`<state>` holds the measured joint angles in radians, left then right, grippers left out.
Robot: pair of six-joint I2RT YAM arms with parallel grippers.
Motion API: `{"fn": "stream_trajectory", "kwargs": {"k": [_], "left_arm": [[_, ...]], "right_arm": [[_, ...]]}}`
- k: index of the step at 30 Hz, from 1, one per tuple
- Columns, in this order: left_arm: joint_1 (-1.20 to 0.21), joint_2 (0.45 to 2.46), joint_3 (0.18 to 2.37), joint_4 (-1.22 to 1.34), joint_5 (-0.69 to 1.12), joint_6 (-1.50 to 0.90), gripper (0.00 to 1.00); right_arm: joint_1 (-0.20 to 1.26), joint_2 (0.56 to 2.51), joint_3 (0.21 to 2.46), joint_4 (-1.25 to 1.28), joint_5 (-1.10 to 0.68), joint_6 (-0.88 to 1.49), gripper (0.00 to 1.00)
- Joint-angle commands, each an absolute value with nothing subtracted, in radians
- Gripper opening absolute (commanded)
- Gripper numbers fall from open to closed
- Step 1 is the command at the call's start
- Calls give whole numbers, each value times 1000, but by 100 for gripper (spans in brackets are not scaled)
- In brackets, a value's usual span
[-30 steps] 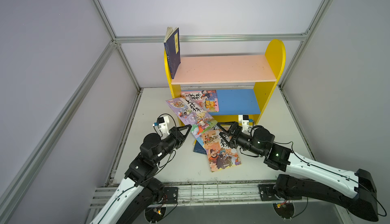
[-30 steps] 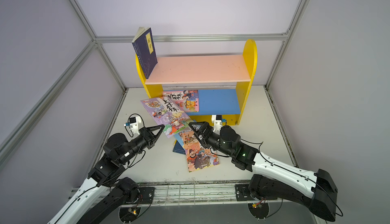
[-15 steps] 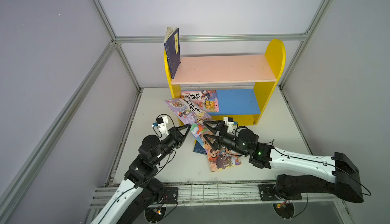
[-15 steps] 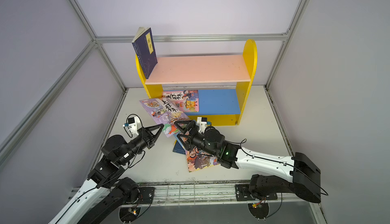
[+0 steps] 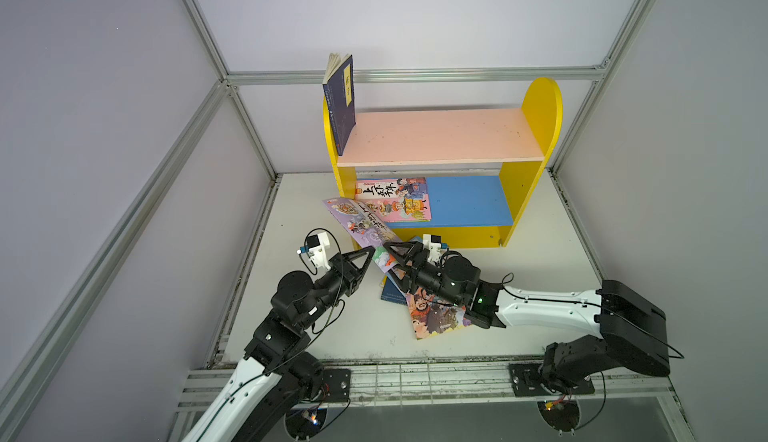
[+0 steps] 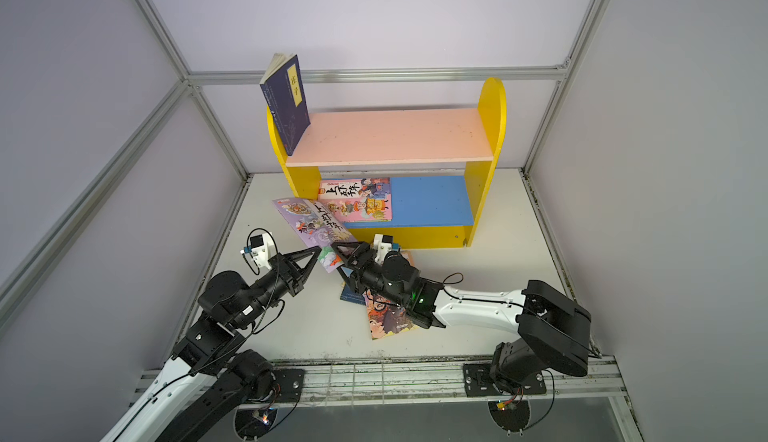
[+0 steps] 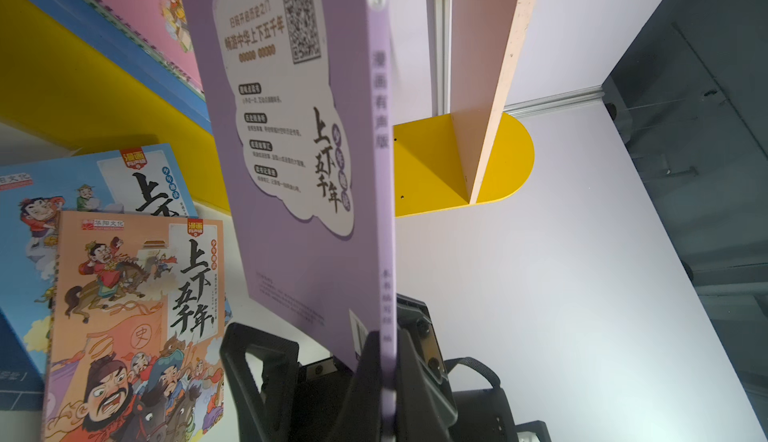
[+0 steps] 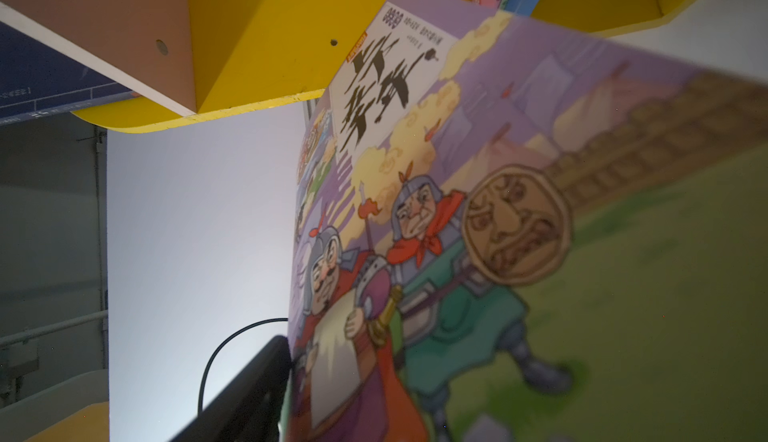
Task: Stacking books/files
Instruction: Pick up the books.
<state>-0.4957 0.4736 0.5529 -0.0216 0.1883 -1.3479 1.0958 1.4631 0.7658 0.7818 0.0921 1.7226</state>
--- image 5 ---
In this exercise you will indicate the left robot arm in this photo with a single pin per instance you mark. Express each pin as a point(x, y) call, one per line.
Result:
point(276, 371)

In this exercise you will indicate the dark blue standing book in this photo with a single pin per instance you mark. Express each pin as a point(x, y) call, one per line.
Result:
point(338, 86)

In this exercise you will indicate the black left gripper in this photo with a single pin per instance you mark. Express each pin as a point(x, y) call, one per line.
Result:
point(341, 268)

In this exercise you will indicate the yellow pink blue bookshelf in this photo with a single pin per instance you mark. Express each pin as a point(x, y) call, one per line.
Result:
point(481, 165)

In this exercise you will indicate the pink comic book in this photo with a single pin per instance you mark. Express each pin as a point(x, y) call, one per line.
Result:
point(402, 200)

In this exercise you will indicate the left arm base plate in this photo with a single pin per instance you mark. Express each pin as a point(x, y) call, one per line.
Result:
point(334, 387)

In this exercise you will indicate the light blue comic book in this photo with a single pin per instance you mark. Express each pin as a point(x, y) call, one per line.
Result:
point(431, 242)

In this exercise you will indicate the orange comic book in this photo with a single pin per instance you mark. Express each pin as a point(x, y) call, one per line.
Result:
point(431, 316)

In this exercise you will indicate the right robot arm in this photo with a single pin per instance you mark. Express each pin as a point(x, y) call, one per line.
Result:
point(617, 326)

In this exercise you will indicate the dark blue flat book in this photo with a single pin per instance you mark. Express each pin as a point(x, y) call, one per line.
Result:
point(391, 293)

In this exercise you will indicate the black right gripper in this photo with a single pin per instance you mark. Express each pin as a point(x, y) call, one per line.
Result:
point(414, 266)

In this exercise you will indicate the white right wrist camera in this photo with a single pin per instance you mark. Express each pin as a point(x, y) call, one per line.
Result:
point(434, 256)

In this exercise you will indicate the purple comic book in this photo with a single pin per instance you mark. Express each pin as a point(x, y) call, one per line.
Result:
point(365, 227)

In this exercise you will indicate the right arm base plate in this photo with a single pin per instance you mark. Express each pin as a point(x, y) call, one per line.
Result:
point(528, 380)

